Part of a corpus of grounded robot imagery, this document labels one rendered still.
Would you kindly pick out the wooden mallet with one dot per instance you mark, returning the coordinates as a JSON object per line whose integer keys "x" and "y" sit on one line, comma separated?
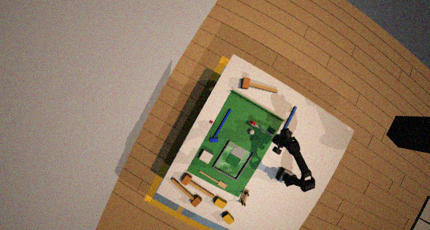
{"x": 195, "y": 200}
{"x": 246, "y": 83}
{"x": 187, "y": 180}

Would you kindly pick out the beige square tile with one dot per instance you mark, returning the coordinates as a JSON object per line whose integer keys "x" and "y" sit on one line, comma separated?
{"x": 206, "y": 156}

